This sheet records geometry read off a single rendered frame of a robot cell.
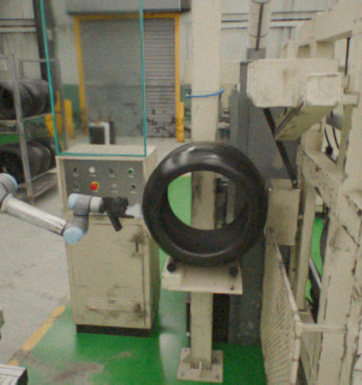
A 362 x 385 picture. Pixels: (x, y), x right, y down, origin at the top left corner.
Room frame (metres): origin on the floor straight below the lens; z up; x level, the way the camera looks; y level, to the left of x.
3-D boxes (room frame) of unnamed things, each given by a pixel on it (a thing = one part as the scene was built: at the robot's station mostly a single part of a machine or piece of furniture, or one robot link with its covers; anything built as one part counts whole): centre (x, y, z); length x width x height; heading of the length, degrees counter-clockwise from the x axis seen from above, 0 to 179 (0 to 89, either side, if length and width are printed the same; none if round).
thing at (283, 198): (1.92, -0.51, 1.05); 0.20 x 0.15 x 0.30; 174
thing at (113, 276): (2.47, 0.46, 0.63); 0.56 x 0.41 x 1.27; 84
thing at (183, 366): (2.00, -0.12, 0.02); 0.27 x 0.27 x 0.04; 84
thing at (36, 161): (5.41, 2.14, 0.96); 1.36 x 0.71 x 1.92; 169
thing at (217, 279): (1.75, -0.11, 0.80); 0.37 x 0.36 x 0.02; 84
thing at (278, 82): (1.59, -0.39, 1.71); 0.61 x 0.25 x 0.15; 174
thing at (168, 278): (1.76, 0.03, 0.83); 0.36 x 0.09 x 0.06; 174
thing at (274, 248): (1.48, -0.41, 0.65); 0.90 x 0.02 x 0.70; 174
